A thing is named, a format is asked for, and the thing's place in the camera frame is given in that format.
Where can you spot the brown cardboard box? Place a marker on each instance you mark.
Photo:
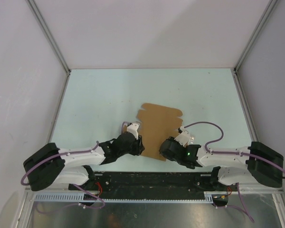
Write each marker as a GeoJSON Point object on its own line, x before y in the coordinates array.
{"type": "Point", "coordinates": [157, 123]}

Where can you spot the left aluminium frame post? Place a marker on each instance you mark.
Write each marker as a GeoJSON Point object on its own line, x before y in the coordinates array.
{"type": "Point", "coordinates": [47, 33]}

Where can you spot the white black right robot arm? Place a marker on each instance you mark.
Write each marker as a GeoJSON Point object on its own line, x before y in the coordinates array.
{"type": "Point", "coordinates": [255, 163]}

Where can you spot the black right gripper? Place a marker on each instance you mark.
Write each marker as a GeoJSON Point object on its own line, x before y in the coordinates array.
{"type": "Point", "coordinates": [166, 157]}

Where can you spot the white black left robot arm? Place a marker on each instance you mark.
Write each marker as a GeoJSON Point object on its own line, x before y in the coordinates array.
{"type": "Point", "coordinates": [51, 165]}

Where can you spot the right aluminium frame post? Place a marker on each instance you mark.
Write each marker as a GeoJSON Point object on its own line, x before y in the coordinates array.
{"type": "Point", "coordinates": [269, 10]}

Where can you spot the grey slotted cable duct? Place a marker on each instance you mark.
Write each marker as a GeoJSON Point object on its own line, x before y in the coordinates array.
{"type": "Point", "coordinates": [85, 198]}

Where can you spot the aluminium frame post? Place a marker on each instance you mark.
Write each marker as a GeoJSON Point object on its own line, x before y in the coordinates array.
{"type": "Point", "coordinates": [47, 33]}
{"type": "Point", "coordinates": [269, 10]}

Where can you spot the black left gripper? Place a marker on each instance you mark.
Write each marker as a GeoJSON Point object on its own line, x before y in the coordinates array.
{"type": "Point", "coordinates": [139, 147]}

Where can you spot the small crumpled plastic scrap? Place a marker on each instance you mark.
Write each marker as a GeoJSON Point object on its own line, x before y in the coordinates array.
{"type": "Point", "coordinates": [191, 140]}

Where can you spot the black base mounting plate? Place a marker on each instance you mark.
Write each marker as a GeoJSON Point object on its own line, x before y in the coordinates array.
{"type": "Point", "coordinates": [107, 181]}

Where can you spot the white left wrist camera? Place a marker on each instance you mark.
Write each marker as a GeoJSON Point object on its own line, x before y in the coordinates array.
{"type": "Point", "coordinates": [133, 129]}

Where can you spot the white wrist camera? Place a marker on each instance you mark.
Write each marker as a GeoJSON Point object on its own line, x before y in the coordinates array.
{"type": "Point", "coordinates": [133, 129]}
{"type": "Point", "coordinates": [183, 136]}

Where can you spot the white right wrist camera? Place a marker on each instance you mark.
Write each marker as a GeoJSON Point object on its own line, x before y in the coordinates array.
{"type": "Point", "coordinates": [183, 136]}

